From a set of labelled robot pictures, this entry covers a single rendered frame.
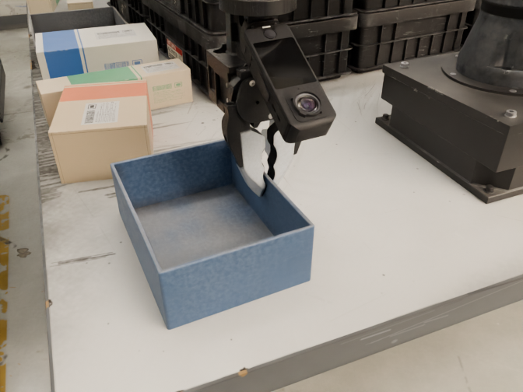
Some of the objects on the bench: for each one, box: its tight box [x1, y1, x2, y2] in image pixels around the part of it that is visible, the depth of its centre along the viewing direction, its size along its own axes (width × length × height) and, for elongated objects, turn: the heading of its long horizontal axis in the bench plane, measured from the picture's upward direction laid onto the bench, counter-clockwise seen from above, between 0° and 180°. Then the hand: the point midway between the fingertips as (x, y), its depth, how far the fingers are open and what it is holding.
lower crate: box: [142, 0, 358, 96], centre depth 102 cm, size 40×30×12 cm
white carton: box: [35, 23, 160, 80], centre depth 92 cm, size 20×12×9 cm, turn 111°
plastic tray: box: [29, 6, 128, 54], centre depth 112 cm, size 27×20×5 cm
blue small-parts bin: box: [110, 138, 314, 330], centre depth 53 cm, size 20×15×7 cm
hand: (267, 188), depth 54 cm, fingers closed
